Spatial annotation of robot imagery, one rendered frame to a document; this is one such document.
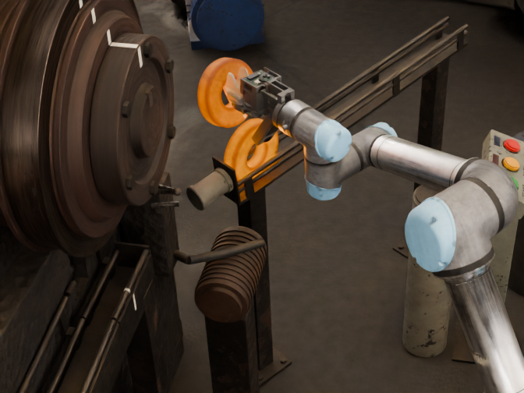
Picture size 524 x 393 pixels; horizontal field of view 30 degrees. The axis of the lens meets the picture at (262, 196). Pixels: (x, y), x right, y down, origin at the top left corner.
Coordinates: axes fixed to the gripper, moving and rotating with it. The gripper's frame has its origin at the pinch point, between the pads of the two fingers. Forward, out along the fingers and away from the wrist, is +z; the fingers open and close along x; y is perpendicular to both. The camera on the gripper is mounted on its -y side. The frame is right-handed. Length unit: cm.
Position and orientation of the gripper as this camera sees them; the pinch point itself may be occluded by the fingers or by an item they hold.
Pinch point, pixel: (227, 84)
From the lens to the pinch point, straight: 218.9
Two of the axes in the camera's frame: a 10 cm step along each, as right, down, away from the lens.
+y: 0.0, -7.8, -6.3
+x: -7.5, 4.2, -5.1
